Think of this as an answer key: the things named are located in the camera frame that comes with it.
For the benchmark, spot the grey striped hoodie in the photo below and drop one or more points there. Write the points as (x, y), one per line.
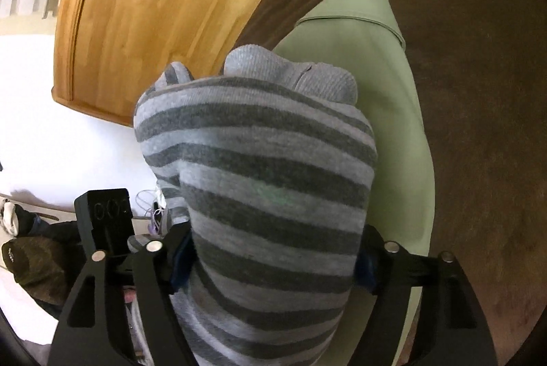
(265, 178)

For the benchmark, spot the wooden headboard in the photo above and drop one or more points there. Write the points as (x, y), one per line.
(149, 28)

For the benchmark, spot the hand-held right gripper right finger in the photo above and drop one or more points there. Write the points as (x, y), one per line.
(366, 267)

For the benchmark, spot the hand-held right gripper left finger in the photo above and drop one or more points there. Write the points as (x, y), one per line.
(181, 263)

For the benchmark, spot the folded green garment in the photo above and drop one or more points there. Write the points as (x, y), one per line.
(384, 135)

